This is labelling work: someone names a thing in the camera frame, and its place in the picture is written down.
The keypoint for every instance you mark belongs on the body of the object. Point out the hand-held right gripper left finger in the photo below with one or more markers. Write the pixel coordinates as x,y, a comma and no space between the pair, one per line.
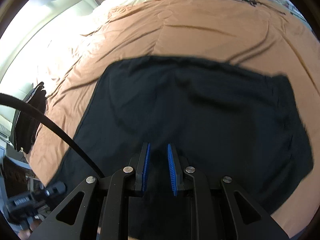
145,165

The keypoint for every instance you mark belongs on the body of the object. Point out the bed with orange sheet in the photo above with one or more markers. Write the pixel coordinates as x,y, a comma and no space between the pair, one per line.
175,30

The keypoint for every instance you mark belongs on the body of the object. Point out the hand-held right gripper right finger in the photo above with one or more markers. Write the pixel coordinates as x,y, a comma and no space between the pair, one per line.
172,167

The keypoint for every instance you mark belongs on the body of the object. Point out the cream padded headboard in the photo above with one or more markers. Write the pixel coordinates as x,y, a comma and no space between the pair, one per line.
50,17

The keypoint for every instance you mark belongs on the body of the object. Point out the stack of black clothes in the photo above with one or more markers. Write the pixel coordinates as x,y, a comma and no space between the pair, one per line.
30,120

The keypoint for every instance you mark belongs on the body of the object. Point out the black pants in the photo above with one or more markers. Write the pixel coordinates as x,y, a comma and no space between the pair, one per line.
200,120

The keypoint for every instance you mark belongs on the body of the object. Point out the person's left hand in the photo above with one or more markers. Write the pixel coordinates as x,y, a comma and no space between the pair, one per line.
32,227

